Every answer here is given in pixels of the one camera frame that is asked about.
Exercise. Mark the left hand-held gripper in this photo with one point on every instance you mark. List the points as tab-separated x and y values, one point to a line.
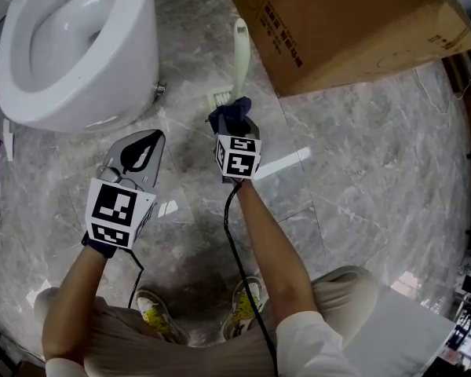
112	206

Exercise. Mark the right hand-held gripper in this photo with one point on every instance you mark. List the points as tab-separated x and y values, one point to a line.
237	159

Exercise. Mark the dark blue cloth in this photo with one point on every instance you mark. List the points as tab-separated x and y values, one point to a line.
233	112

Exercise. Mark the pale green toilet brush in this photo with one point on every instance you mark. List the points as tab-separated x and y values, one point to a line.
241	57

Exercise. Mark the person's right forearm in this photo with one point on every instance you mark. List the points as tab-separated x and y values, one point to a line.
274	257

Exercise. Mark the person's left forearm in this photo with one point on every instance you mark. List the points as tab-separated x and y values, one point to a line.
78	301

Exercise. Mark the metal toilet valve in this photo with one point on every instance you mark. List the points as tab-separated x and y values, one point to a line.
159	88

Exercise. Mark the white toilet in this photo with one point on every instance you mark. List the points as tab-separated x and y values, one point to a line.
114	65

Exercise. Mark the person's left hand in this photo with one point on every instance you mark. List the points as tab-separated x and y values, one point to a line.
102	247

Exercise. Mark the person's left white yellow shoe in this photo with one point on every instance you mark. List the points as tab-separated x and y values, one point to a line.
157	314

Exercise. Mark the person's white yellow shoe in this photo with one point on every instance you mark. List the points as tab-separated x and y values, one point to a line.
245	308
157	314

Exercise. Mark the white plastic strip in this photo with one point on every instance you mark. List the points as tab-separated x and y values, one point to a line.
9	141

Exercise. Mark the person's beige trousers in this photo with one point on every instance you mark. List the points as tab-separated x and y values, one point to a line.
121	342

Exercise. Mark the person's right white yellow shoe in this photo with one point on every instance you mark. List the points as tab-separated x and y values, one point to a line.
245	308

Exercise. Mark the large cardboard box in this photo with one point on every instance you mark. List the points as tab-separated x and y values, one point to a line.
337	26

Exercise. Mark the person's white shirt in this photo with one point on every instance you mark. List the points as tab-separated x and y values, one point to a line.
312	348

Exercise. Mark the white flat panel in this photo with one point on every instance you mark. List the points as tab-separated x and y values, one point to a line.
400	328

